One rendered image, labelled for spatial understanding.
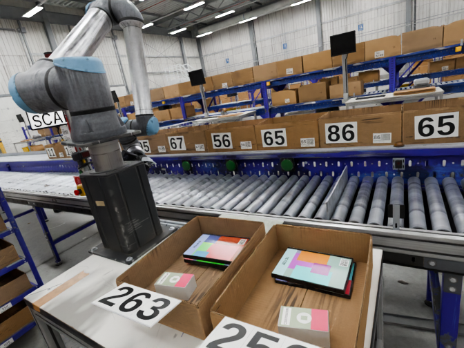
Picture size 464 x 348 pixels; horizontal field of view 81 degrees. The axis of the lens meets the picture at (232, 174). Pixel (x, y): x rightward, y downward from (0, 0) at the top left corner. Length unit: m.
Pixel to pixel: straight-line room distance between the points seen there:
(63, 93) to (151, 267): 0.64
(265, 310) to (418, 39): 5.66
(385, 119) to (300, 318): 1.12
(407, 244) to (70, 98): 1.21
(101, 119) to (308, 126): 1.06
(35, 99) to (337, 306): 1.11
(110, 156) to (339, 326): 0.88
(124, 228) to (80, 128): 0.38
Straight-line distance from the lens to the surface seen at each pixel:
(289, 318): 0.66
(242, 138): 1.78
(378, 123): 1.54
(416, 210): 1.21
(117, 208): 1.06
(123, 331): 0.83
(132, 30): 1.54
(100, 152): 1.08
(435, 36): 6.06
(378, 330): 1.10
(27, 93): 1.18
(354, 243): 0.85
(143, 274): 0.90
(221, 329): 0.58
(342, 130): 1.57
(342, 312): 0.73
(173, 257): 0.98
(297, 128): 1.62
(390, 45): 6.04
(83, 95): 1.05
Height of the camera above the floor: 1.27
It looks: 17 degrees down
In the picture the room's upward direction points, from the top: 10 degrees counter-clockwise
